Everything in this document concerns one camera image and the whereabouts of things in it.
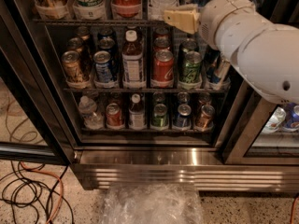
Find brown tea bottle bottom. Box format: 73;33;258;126
129;93;146;130

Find right glass fridge door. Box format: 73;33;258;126
222;81;299;165

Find red can bottom front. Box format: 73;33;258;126
106;103;124;129

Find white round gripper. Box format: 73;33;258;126
164;0;265;49

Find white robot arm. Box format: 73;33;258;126
164;0;299;104

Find clear plastic wrap bag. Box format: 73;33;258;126
100;184;204;224

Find brown tea bottle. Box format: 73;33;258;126
129;93;146;130
121;30;146;89

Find open glass fridge door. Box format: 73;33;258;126
0;0;74;165

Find blue can bottom front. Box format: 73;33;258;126
173;104;192;130

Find black cable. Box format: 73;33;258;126
0;161;76;224

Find green can middle front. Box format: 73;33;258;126
178;51;202;90

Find stainless steel fridge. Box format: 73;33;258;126
0;0;299;193

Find clear water bottle bottom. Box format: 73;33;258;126
78;96;104;130

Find green can bottom front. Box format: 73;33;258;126
151;104;168;128

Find orange cable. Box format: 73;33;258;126
19;161;65;224

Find redbull can middle front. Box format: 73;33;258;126
210;56;231;91

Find white green drink bottle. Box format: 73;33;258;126
73;0;106;20

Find gold can bottom front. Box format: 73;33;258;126
195;105;215;129

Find brown tea bottle middle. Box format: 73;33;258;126
121;30;146;89

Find gold can middle front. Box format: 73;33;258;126
62;50;89;88

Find blue pepsi can middle front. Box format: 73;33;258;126
93;50;117;83

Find red coke can middle front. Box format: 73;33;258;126
151;49;174;88

